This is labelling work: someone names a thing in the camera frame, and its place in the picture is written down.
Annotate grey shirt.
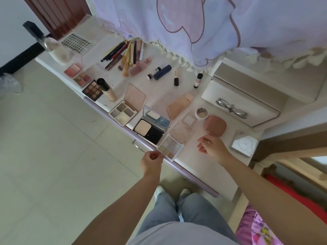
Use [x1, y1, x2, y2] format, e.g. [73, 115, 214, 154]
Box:
[127, 221, 241, 245]

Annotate pink floral bedding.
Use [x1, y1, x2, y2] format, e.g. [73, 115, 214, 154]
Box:
[235, 205, 284, 245]

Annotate brown pink rounded compact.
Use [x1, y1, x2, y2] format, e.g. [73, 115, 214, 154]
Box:
[203, 115, 227, 137]

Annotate purple cartoon curtain with fringe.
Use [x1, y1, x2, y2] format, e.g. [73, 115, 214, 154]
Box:
[88, 0, 327, 74]

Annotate red cloth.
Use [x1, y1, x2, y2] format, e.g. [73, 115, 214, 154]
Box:
[263, 174, 327, 225]

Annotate silver bow drawer handle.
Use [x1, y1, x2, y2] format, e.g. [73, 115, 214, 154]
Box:
[216, 98, 248, 119]

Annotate brown wooden door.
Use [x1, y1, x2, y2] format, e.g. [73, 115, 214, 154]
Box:
[21, 0, 93, 40]

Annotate pastel nine-pan eyeshadow palette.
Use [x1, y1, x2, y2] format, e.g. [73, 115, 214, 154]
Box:
[156, 115, 198, 162]

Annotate wooden bed frame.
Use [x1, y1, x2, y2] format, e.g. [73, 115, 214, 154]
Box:
[249, 126, 327, 193]

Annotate small black and white bottle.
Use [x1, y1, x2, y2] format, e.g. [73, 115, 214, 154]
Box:
[147, 67, 162, 80]

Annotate pink lipstick tube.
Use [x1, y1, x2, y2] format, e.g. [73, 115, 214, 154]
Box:
[138, 57, 153, 70]
[129, 61, 150, 76]

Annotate person's right hand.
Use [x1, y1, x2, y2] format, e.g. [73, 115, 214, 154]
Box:
[197, 135, 232, 164]

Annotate four-pan eyeshadow palette pink lid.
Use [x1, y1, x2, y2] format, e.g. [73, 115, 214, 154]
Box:
[108, 83, 146, 128]

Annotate white right shoe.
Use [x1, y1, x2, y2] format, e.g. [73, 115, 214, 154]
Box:
[178, 188, 192, 200]

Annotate glass perfume bottle black cap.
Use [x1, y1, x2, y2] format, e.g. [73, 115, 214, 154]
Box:
[22, 21, 75, 65]

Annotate silver desk drawer handle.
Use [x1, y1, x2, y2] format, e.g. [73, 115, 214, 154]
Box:
[132, 140, 148, 152]

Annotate white shoe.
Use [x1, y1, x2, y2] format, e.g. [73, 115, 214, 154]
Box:
[178, 188, 192, 200]
[154, 186, 167, 202]

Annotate white tube black cap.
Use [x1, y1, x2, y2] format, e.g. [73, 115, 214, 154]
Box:
[193, 73, 204, 89]

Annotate clear false lash box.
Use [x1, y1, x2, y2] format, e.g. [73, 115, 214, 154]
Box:
[60, 29, 97, 58]

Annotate pink blush palette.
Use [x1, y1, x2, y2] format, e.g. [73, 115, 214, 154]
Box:
[64, 63, 82, 78]
[73, 70, 92, 88]

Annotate bunch of makeup pencils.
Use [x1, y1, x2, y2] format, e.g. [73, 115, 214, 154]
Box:
[101, 39, 145, 72]

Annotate person's left hand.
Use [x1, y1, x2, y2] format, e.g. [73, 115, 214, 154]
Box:
[141, 151, 165, 178]

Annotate clear plastic bag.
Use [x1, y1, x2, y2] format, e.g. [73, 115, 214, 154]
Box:
[0, 72, 22, 95]

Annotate person's right forearm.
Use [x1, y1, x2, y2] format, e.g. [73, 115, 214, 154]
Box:
[222, 154, 327, 245]

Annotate beige foundation bottle black cap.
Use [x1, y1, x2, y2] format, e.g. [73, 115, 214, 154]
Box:
[97, 78, 118, 102]

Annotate navy blue lipstick tube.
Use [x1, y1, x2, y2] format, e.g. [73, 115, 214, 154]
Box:
[153, 64, 172, 81]

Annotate brown nine-pan eyeshadow palette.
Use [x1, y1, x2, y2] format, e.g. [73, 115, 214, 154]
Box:
[82, 79, 104, 102]

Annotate white drawer cabinet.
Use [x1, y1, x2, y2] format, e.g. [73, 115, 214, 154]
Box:
[201, 57, 327, 128]

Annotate white marble square compact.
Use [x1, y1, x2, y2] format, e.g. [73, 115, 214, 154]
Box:
[230, 130, 259, 158]

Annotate yellow handled makeup brush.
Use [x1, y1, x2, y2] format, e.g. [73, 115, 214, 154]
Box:
[118, 40, 132, 72]
[123, 43, 136, 77]

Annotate black powder compact with mirror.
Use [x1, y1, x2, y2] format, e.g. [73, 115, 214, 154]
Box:
[133, 105, 171, 147]

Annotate round white compact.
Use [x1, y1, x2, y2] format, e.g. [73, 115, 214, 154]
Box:
[195, 106, 210, 121]

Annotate white left shoe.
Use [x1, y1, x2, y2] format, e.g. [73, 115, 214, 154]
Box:
[154, 186, 167, 202]

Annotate person's left forearm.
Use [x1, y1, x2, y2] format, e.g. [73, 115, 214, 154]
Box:
[72, 173, 162, 245]

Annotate grey blue jeans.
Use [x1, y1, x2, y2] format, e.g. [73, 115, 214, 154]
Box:
[135, 191, 238, 245]

